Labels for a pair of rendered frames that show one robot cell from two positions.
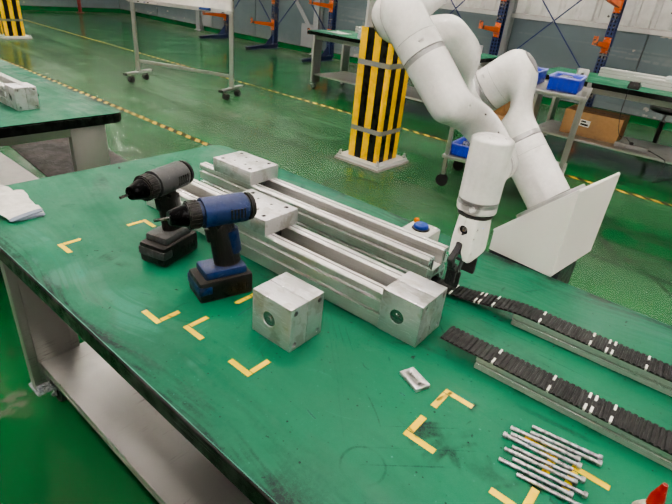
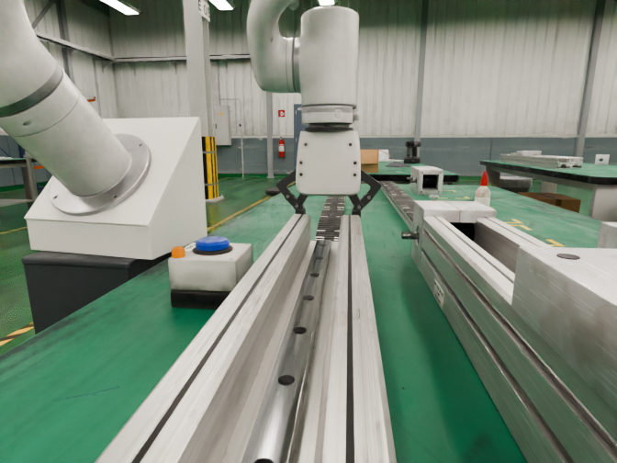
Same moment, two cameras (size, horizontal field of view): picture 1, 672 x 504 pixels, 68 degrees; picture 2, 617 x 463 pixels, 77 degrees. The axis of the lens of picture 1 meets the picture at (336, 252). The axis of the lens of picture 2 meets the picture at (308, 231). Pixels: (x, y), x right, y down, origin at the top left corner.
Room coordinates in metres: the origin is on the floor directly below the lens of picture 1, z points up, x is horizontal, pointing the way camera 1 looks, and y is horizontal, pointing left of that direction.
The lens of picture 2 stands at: (1.31, 0.24, 0.96)
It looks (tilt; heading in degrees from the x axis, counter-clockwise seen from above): 13 degrees down; 240
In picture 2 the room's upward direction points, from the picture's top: straight up
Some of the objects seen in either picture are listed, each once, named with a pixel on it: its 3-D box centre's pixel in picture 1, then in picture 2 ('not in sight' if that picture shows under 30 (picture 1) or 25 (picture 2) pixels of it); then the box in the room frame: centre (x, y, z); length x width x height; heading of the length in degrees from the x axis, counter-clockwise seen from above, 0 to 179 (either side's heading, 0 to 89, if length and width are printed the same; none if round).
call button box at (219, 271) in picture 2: (417, 239); (220, 272); (1.18, -0.21, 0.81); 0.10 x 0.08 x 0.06; 145
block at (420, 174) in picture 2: not in sight; (424, 181); (0.18, -0.85, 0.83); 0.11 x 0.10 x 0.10; 146
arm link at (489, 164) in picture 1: (487, 167); (326, 61); (0.98, -0.29, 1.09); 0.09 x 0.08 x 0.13; 146
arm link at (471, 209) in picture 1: (476, 205); (330, 118); (0.98, -0.28, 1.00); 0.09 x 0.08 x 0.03; 144
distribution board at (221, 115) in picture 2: not in sight; (223, 139); (-2.32, -11.28, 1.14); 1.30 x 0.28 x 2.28; 143
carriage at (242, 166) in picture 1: (245, 171); not in sight; (1.39, 0.29, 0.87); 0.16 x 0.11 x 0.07; 55
